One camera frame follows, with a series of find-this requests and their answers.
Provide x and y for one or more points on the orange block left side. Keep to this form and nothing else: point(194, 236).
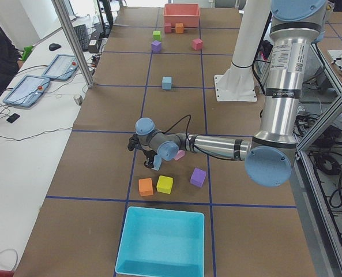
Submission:
point(145, 187)

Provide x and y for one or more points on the blue tray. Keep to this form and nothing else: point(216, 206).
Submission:
point(161, 242)

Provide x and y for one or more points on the orange block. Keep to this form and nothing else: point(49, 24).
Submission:
point(145, 187)
point(179, 28)

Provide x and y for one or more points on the teach pendant near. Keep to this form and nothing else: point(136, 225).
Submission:
point(28, 90)

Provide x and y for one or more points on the magenta block near tray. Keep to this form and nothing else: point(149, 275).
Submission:
point(167, 27)

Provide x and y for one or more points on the light pink block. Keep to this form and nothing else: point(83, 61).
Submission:
point(179, 155)

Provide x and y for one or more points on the orange block right side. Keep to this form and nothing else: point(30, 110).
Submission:
point(179, 28)

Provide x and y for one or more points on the teach pendant far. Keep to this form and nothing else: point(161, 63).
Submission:
point(61, 68)

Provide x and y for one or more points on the black computer mouse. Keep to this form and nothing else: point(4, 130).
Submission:
point(54, 46)

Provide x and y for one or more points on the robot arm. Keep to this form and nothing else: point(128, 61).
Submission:
point(269, 155)

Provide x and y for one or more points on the teach pendant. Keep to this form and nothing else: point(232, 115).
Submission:
point(61, 68)
point(28, 90)

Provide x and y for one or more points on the purple block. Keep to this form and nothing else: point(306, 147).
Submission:
point(156, 46)
point(198, 177)

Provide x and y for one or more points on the pink tray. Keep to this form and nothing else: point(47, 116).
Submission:
point(186, 13)

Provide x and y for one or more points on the magenta block lone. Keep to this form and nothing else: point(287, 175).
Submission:
point(197, 44)

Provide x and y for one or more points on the black keyboard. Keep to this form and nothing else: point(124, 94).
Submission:
point(82, 36)

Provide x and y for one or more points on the light blue block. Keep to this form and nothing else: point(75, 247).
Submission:
point(166, 83)
point(157, 162)

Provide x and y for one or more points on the aluminium frame post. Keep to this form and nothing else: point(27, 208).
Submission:
point(70, 34)

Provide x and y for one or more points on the yellow block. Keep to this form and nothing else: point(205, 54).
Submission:
point(164, 184)

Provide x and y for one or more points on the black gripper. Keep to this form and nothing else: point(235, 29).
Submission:
point(147, 156)

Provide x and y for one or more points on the purple block left side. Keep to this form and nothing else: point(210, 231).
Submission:
point(198, 177)

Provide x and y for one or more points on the green block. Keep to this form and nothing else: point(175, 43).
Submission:
point(157, 35)

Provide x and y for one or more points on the black phone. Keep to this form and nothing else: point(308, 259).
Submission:
point(12, 118)

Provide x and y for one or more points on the purple block right side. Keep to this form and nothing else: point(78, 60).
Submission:
point(156, 46)

